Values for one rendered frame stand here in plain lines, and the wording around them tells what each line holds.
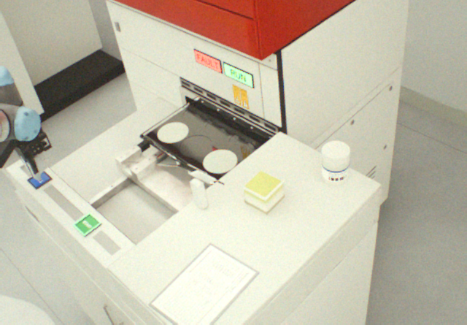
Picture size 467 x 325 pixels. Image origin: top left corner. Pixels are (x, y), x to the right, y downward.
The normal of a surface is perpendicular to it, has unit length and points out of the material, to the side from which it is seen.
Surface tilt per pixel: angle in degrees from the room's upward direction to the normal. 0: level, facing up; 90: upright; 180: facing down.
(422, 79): 90
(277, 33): 90
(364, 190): 0
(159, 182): 0
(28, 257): 0
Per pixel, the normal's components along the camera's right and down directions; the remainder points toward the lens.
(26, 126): 0.92, 0.17
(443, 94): -0.70, 0.53
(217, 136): -0.12, -0.74
